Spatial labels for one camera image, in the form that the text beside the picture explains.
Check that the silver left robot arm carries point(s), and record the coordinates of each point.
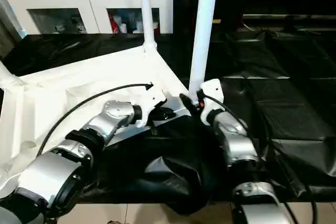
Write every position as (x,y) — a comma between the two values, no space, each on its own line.
(115,111)

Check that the white plastic table leg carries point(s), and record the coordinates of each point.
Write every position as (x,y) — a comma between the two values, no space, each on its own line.
(146,11)
(204,24)
(5,74)

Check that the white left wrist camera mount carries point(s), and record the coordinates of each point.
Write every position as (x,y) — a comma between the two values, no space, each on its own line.
(155,96)

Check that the black work mat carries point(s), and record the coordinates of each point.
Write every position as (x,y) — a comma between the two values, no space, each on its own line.
(275,103)

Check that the white plastic table top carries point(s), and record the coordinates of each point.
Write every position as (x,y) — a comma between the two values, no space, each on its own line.
(78,82)

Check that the grey curtain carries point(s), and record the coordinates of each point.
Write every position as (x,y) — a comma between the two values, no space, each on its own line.
(5,45)

